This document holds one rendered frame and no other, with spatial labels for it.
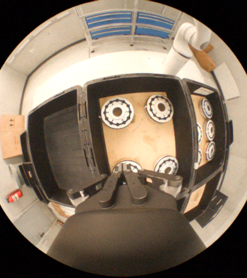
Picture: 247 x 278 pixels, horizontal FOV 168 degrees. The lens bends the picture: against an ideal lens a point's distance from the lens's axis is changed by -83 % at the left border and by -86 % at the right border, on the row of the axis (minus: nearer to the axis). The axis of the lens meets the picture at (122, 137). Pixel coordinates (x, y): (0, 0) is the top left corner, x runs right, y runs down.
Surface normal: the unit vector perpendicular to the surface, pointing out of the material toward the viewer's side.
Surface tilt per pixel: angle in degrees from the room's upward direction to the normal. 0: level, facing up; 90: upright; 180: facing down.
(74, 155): 0
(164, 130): 0
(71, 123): 0
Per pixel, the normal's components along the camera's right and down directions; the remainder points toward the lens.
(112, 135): 0.00, 0.05
